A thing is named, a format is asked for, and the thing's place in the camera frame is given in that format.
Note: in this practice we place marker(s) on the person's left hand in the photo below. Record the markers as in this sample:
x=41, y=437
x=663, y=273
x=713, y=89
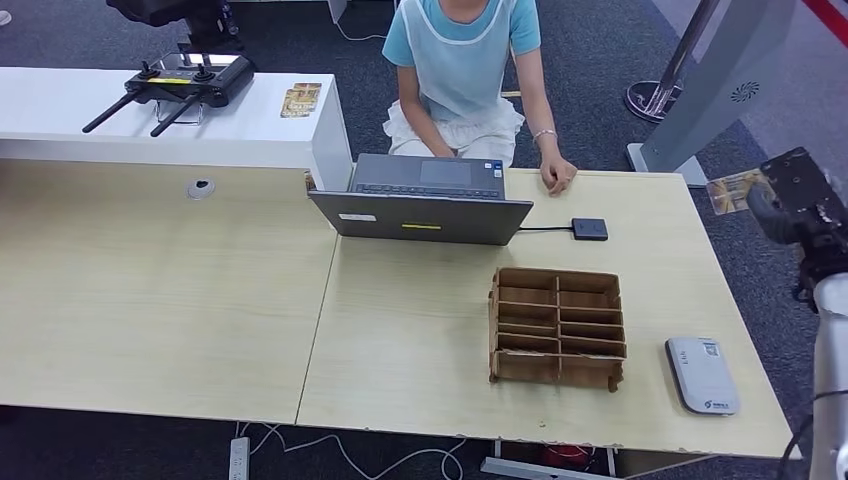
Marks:
x=558, y=175

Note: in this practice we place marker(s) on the yellow hotel key card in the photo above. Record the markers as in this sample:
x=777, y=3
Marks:
x=729, y=192
x=311, y=87
x=298, y=106

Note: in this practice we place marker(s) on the person's right forearm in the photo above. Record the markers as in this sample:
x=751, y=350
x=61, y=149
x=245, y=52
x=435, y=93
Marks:
x=420, y=129

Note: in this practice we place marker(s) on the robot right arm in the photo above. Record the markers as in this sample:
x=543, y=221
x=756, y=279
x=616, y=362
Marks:
x=831, y=371

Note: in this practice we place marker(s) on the silver kiosk stand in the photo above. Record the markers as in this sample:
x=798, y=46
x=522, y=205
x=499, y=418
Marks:
x=715, y=86

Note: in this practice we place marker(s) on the white power strip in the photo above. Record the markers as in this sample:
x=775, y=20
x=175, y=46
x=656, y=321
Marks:
x=239, y=460

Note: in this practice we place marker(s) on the silver desk grommet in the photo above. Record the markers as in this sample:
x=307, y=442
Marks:
x=201, y=189

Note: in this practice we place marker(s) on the black remote controller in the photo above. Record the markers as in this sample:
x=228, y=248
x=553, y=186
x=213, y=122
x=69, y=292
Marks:
x=192, y=76

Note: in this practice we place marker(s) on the white card reader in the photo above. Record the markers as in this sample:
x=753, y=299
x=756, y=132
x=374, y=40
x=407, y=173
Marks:
x=702, y=378

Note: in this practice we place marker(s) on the chrome stanchion post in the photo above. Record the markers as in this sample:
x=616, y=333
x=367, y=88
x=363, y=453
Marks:
x=652, y=100

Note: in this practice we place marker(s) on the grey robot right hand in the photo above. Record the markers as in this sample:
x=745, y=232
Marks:
x=805, y=212

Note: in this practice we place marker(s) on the brown divided organizer box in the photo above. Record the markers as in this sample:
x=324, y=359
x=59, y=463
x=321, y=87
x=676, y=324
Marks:
x=530, y=311

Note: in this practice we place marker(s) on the person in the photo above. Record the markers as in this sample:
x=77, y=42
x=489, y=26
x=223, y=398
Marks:
x=457, y=66

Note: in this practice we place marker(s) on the person's left forearm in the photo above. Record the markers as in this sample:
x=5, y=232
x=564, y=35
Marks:
x=538, y=116

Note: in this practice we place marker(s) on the white counter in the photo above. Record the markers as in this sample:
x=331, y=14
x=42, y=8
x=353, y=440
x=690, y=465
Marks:
x=252, y=132

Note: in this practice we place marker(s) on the grey laptop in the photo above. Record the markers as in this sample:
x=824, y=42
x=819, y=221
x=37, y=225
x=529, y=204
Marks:
x=424, y=222

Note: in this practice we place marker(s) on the red barrier belt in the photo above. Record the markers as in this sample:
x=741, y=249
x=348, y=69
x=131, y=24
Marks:
x=831, y=12

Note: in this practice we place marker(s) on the black USB hub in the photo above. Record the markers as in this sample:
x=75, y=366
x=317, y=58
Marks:
x=590, y=229

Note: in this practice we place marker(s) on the black bulky equipment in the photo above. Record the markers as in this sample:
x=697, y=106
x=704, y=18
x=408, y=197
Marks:
x=166, y=13

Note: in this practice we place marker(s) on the white desk leg frame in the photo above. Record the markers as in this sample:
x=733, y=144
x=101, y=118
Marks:
x=530, y=470

